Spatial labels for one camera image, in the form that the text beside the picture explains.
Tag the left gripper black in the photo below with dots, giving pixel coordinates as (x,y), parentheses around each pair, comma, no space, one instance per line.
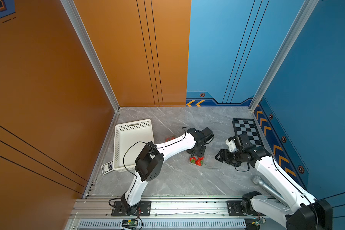
(202,154)

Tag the green circuit board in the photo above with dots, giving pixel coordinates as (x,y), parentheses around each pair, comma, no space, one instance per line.
(253,224)
(129,224)

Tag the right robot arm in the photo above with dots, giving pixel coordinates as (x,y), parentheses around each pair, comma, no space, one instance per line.
(294,208)

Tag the clear plastic clamshell container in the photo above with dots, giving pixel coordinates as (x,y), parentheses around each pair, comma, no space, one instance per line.
(170,138)

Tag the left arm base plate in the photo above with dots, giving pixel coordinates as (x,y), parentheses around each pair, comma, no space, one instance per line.
(142,209)

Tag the green circuit board right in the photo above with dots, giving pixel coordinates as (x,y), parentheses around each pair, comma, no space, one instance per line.
(253,224)

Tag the green circuit board left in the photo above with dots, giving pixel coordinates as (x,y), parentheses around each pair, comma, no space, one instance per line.
(129,224)

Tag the red strawberry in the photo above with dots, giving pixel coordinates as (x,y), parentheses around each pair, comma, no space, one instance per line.
(193,160)

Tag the black white chessboard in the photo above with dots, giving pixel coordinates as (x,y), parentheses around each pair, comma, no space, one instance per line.
(247,126)

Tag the white perforated plastic basket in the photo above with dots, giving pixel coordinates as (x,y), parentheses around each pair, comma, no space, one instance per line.
(130,138)

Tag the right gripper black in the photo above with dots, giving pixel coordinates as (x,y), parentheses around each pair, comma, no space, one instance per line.
(224,152)

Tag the silver microphone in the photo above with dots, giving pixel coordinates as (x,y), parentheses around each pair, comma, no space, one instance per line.
(262,184)

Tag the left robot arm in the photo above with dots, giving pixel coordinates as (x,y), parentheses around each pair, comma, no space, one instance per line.
(152,156)

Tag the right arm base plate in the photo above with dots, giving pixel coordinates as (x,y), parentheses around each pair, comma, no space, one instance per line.
(236,209)

